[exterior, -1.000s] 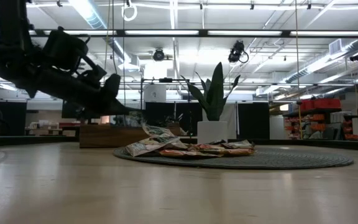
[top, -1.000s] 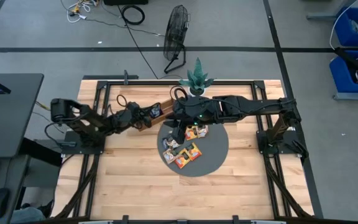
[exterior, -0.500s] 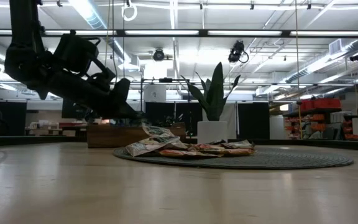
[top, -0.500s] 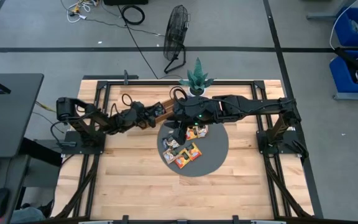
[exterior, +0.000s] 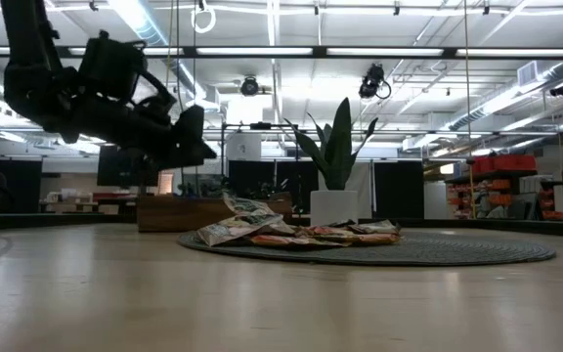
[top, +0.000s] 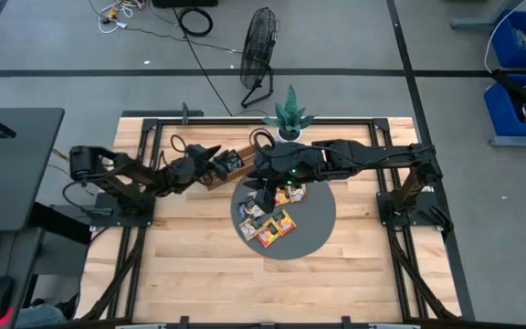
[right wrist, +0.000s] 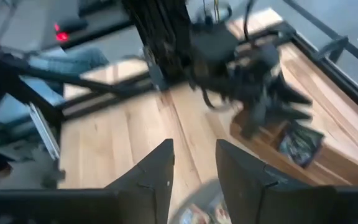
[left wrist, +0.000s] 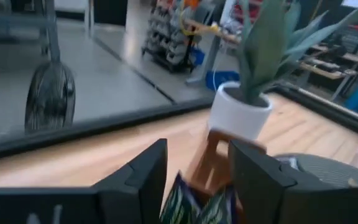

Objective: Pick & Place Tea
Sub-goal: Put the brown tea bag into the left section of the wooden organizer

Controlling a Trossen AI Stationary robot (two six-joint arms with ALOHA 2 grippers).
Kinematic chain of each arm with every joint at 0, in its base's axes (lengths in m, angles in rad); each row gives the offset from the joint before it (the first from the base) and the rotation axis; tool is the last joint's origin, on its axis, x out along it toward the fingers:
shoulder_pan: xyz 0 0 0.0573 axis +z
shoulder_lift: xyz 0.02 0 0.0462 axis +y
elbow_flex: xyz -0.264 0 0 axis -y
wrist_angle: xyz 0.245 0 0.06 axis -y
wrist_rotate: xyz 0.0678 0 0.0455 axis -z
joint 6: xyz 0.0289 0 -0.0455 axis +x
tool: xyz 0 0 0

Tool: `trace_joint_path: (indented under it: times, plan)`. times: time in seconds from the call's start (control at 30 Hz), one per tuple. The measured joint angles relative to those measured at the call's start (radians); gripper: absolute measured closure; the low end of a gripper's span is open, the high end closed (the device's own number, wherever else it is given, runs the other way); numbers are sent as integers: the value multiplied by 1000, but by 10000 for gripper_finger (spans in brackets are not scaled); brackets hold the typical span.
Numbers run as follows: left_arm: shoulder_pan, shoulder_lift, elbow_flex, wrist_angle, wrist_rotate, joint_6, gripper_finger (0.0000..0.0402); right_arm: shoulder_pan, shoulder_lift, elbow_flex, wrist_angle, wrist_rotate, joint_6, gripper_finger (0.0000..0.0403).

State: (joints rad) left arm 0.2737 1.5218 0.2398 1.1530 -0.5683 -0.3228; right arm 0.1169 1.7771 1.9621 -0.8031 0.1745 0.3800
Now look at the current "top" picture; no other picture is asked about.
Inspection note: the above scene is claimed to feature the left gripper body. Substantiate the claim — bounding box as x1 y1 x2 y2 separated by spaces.
166 144 209 186

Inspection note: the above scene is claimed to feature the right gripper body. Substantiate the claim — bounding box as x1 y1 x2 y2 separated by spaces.
248 141 323 215

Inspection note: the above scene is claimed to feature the wooden tea organizer box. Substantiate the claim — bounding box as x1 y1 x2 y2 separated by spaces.
205 143 264 192

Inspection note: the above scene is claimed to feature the orange tea packet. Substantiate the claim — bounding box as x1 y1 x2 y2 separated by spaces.
274 186 291 207
256 218 281 249
271 208 299 237

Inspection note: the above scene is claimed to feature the beige tea packet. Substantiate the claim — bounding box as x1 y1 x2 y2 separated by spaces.
289 184 308 203
238 218 260 242
243 200 267 221

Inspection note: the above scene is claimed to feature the green snake plant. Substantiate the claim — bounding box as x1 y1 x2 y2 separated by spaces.
262 84 317 133

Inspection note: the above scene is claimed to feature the round grey woven mat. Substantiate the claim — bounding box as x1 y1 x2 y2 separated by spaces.
230 175 337 260

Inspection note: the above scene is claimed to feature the black floor fan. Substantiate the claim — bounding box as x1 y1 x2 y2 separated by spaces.
239 6 279 110

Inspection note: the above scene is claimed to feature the black box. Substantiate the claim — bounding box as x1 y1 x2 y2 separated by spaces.
152 0 218 8

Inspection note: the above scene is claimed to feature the black desk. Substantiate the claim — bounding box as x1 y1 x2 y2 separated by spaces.
0 107 66 234

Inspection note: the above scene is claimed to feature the person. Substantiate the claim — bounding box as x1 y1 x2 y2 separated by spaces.
16 294 79 329

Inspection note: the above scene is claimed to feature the blue storage bin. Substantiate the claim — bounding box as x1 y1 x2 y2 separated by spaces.
490 9 526 69
484 75 526 137

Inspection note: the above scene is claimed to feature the grey metal stand leg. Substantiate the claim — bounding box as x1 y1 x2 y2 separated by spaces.
489 134 526 148

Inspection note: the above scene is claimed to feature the black table frame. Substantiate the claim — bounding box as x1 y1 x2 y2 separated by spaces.
75 116 463 324

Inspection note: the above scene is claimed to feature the black bracket bar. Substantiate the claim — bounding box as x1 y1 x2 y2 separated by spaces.
121 108 205 119

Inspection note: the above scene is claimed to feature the long black floor cable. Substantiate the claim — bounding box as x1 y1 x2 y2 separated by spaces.
146 6 246 118

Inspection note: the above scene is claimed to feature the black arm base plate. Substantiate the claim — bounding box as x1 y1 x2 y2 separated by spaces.
376 190 447 228
89 191 157 228

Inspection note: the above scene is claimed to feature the coiled black cable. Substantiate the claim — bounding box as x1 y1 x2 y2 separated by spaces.
177 6 215 37

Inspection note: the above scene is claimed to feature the white and yellow cable bundle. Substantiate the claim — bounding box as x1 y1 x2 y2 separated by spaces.
97 0 148 34

